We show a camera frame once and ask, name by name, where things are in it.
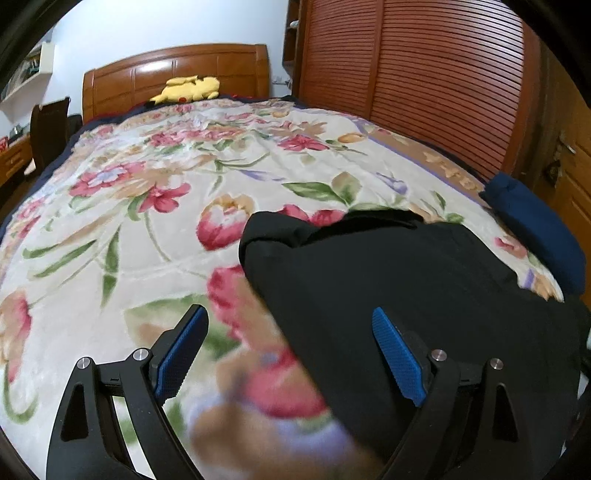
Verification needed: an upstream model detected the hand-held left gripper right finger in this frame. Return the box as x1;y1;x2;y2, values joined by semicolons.
372;306;555;480

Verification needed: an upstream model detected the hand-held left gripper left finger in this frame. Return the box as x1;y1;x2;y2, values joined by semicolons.
46;304;211;480

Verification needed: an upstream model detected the black coat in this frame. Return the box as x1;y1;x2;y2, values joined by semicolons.
239;208;591;468

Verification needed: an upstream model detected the floral blanket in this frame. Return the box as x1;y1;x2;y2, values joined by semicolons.
0;99;566;480

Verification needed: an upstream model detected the wooden door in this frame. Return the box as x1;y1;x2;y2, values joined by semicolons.
531;60;591;261

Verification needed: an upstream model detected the dark wooden chair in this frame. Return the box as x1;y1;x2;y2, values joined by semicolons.
30;96;85;175

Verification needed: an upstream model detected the wooden desk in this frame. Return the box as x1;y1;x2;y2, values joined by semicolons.
0;134;37;191

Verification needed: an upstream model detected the yellow plush toy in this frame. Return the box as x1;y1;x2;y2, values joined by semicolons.
148;74;221;106

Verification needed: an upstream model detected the wooden bed headboard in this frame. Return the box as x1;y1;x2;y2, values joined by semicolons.
82;44;271;126

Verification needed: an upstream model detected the wooden louvred wardrobe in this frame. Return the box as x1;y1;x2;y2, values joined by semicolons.
283;0;544;184

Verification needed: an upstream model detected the metal door handle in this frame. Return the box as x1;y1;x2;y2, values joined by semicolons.
555;130;578;156

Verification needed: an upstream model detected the white wall shelf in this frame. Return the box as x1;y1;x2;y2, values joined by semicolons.
0;41;57;106

